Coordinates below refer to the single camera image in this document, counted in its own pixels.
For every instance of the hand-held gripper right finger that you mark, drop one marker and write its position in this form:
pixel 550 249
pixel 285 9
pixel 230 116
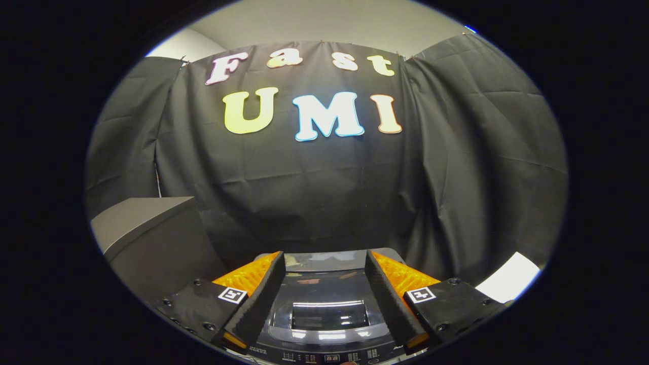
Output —
pixel 388 299

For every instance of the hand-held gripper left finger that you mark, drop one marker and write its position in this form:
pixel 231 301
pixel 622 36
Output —
pixel 261 299

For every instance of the dark glass washing machine lid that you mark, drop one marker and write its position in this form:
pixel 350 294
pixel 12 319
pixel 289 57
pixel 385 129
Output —
pixel 329 286

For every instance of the dark grey washing machine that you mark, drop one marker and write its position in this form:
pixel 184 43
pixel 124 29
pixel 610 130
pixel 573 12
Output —
pixel 314 355

